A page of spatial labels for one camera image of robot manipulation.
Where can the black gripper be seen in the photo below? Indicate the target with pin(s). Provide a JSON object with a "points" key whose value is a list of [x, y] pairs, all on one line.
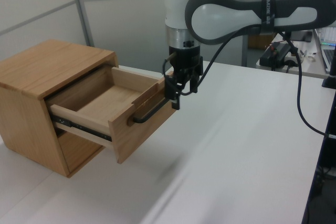
{"points": [[183, 58]]}

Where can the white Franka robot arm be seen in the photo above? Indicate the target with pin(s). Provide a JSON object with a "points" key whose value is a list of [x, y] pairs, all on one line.
{"points": [[210, 16]]}

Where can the brown cardboard box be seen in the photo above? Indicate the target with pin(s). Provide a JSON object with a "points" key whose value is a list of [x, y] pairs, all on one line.
{"points": [[258, 41]]}

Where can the black power box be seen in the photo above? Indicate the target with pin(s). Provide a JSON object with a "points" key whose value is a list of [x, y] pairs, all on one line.
{"points": [[275, 53]]}

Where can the grey emergency stop button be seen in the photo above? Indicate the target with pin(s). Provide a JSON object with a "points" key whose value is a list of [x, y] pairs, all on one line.
{"points": [[293, 60]]}

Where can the white side desk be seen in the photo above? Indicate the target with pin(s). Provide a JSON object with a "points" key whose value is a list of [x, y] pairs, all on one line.
{"points": [[311, 69]]}

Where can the black clamp stand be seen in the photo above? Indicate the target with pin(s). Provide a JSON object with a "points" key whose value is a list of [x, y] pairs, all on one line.
{"points": [[330, 82]]}

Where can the silver laptop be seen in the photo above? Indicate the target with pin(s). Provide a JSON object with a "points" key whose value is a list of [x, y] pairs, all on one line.
{"points": [[325, 53]]}

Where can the wooden cabinet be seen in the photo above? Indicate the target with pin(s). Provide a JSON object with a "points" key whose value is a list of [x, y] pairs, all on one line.
{"points": [[26, 103]]}

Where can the grey partition post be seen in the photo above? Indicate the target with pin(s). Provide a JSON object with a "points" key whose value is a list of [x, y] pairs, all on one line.
{"points": [[82, 11]]}

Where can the black upright frame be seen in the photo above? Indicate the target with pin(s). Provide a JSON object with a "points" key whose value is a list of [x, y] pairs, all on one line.
{"points": [[321, 169]]}

